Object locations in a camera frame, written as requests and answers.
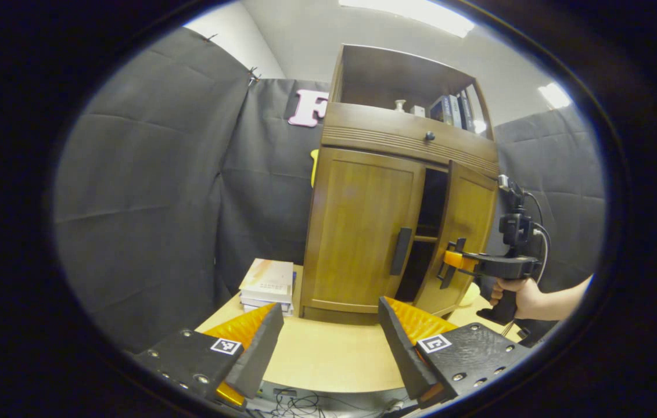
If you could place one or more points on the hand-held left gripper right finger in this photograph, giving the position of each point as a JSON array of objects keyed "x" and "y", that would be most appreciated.
[{"x": 401, "y": 354}]

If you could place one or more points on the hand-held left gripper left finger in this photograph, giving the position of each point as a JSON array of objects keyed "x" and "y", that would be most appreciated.
[{"x": 258, "y": 354}]

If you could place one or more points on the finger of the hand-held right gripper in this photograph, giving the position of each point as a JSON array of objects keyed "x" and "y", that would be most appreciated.
[{"x": 456, "y": 260}]

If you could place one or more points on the wooden shoe cabinet door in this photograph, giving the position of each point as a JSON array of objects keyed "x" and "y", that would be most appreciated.
[
  {"x": 357, "y": 226},
  {"x": 470, "y": 215}
]

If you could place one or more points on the wooden double-door shoe cabinet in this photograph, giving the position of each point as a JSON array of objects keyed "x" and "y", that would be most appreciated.
[{"x": 386, "y": 72}]

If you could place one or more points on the wooden inner cabinet shelf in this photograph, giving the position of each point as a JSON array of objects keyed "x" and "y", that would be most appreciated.
[{"x": 426, "y": 238}]

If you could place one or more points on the light grey book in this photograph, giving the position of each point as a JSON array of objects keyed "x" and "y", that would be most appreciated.
[{"x": 456, "y": 111}]

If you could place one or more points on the blue grey book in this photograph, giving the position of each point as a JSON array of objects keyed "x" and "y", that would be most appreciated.
[{"x": 441, "y": 110}]

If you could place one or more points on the small white box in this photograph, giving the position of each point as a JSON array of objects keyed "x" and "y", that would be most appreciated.
[{"x": 417, "y": 111}]

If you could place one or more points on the small ceiling light panel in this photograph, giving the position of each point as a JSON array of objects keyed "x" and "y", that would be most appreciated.
[{"x": 555, "y": 96}]

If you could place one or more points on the black backdrop cloth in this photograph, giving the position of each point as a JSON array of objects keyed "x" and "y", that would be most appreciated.
[{"x": 148, "y": 191}]

